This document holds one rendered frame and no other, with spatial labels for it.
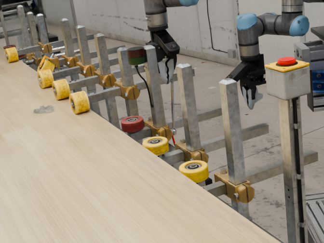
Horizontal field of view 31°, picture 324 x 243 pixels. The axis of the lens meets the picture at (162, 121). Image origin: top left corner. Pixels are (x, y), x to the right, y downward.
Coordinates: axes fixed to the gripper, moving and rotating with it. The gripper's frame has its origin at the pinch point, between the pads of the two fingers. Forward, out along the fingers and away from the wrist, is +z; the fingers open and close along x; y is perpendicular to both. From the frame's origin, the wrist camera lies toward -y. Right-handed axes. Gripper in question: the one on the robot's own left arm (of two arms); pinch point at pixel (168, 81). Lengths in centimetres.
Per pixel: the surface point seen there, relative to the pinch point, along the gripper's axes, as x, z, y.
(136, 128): 16.6, 12.3, -5.3
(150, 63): 8.6, -9.6, -7.1
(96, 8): -194, 59, 648
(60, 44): -1, 6, 147
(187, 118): 9.5, 3.5, -32.0
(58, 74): 21, 5, 72
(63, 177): 51, 11, -31
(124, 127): 20.0, 11.3, -2.9
